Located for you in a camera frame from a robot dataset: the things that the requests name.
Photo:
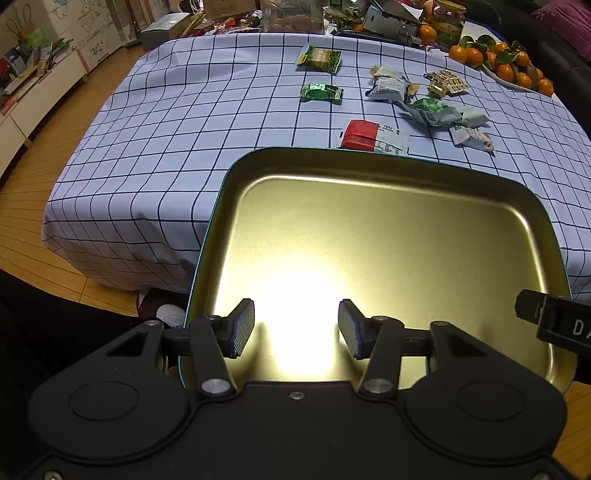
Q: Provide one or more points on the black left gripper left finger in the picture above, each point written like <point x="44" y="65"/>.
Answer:
<point x="209" y="341"/>

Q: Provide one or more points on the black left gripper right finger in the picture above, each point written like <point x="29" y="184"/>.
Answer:
<point x="384" y="342"/>

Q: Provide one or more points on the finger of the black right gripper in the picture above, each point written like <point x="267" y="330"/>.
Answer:
<point x="560" y="321"/>

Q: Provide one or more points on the red white snack packet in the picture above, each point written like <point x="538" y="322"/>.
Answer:
<point x="363" y="135"/>

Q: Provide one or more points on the white orange hawthorn snack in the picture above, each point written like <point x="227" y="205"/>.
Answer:
<point x="471" y="138"/>

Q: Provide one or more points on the pale grey snack bar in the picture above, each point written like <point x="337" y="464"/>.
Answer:
<point x="471" y="117"/>

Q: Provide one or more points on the green white snack bag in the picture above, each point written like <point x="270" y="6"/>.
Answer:
<point x="433" y="112"/>

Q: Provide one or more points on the grey white snack packet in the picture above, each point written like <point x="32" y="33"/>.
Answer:
<point x="389" y="89"/>

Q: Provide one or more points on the gold foil candy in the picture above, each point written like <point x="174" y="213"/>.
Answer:
<point x="437" y="90"/>

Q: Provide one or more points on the silver yellow snack packet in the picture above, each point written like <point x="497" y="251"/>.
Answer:
<point x="380" y="70"/>

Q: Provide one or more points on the dark green snack packet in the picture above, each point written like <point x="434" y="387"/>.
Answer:
<point x="321" y="92"/>

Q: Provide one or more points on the brown patterned snack packet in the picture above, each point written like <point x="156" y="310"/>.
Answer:
<point x="451" y="81"/>

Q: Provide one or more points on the green yellow snack packet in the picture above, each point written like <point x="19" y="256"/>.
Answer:
<point x="318" y="58"/>

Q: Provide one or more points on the gold metal tray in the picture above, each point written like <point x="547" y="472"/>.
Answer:
<point x="299" y="230"/>

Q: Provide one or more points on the blue checkered tablecloth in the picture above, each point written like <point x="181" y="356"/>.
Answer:
<point x="131" y="207"/>

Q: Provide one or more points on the plate of tangerines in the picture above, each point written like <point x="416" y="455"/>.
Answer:
<point x="508" y="64"/>

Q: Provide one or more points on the white low cabinet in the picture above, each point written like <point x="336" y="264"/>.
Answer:
<point x="35" y="98"/>

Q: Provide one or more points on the loose tangerine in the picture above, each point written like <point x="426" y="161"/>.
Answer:
<point x="427" y="34"/>

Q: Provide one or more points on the glass pickle jar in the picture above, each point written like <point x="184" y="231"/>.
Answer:
<point x="448" y="19"/>

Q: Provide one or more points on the clear glass cookie jar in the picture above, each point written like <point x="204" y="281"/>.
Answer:
<point x="293" y="16"/>

